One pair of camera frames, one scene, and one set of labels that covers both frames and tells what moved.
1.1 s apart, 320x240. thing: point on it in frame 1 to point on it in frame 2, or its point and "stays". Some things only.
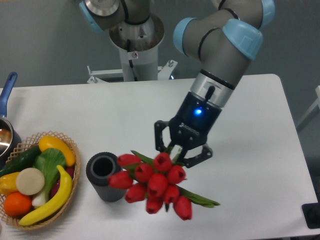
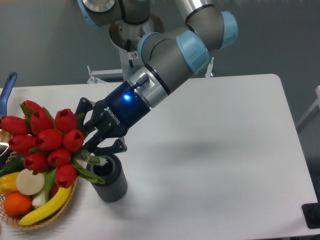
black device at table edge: (311, 213) stays
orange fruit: (17, 204) stays
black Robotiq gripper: (189, 127) to (115, 115)
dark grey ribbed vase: (100, 167) stays
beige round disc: (30, 181) stays
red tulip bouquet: (157, 183) to (44, 142)
